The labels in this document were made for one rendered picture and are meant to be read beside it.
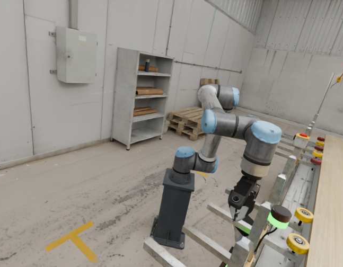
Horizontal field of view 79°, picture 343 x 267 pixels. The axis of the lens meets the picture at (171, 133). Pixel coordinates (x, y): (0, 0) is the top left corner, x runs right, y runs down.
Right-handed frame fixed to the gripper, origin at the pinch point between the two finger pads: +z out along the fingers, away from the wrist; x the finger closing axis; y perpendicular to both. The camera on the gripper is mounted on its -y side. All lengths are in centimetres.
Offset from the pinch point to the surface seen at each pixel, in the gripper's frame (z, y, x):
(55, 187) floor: 101, 20, 189
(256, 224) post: -2.0, 1.0, -7.3
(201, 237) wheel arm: 15.1, -1.9, 9.6
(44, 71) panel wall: -13, 42, 258
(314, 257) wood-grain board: 11.3, 19.4, -28.5
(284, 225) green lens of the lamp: -7.5, 0.6, -14.6
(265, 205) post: -10.5, 1.5, -7.6
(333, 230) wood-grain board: 11, 46, -35
